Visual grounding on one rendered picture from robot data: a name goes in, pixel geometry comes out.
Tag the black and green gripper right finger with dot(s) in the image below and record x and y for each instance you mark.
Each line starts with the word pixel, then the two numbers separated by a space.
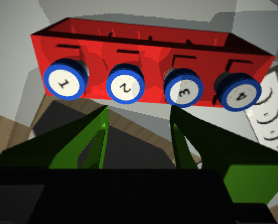
pixel 248 169

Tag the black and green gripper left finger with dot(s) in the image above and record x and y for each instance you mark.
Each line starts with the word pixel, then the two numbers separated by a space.
pixel 60 148

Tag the blue screw cap with number 3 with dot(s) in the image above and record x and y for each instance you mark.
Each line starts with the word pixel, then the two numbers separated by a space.
pixel 183 88

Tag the red tube rack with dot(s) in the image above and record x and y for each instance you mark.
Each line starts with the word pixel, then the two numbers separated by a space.
pixel 102 45

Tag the grey flat mat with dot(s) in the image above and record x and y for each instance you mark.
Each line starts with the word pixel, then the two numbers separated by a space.
pixel 21 87

